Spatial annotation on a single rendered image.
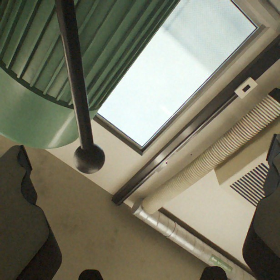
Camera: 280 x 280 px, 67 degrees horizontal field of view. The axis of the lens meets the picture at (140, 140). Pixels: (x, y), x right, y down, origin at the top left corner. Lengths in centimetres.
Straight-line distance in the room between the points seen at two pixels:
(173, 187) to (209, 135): 52
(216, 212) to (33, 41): 220
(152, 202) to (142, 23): 180
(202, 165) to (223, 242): 115
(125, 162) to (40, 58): 172
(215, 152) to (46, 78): 150
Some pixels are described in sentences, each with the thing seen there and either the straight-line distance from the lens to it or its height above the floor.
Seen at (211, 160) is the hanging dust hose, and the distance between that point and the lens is 170.
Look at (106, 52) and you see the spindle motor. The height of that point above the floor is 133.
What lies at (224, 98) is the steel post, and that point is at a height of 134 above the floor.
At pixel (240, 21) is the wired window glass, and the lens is 173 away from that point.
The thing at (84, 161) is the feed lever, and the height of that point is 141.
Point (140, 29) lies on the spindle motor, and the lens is 28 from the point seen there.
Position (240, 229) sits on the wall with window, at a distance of 254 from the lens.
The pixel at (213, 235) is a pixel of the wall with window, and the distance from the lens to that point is 255.
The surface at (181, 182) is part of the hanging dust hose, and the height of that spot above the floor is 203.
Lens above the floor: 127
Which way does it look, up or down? 25 degrees up
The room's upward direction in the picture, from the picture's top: 137 degrees counter-clockwise
